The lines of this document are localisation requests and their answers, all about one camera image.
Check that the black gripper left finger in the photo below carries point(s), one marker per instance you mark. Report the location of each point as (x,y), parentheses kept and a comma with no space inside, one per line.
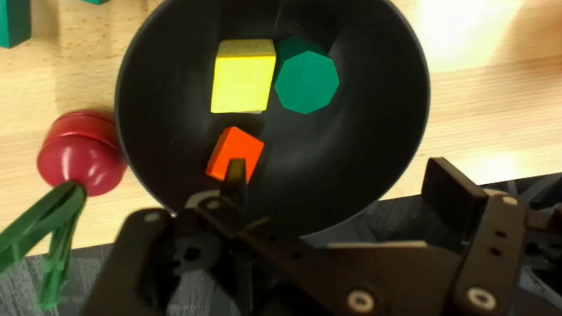
(233,184)

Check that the red toy radish green leaves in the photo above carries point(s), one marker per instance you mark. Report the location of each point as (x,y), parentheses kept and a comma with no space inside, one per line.
(79,158)

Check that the small orange wooden cube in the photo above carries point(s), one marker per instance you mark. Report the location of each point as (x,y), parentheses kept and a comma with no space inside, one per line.
(233,142)

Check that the yellow wooden cube block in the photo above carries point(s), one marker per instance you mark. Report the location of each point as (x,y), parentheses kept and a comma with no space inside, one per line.
(242,75)

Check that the teal wooden rectangular block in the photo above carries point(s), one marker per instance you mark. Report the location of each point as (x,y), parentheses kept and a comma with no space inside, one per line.
(14,21)

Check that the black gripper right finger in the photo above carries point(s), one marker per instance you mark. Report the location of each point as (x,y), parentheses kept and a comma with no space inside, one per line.
(453,196)

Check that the black bowl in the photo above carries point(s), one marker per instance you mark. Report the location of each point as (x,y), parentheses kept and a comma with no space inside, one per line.
(316,168)

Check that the green octagonal wooden block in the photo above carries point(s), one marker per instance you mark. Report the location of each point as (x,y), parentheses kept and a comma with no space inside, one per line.
(305,77)

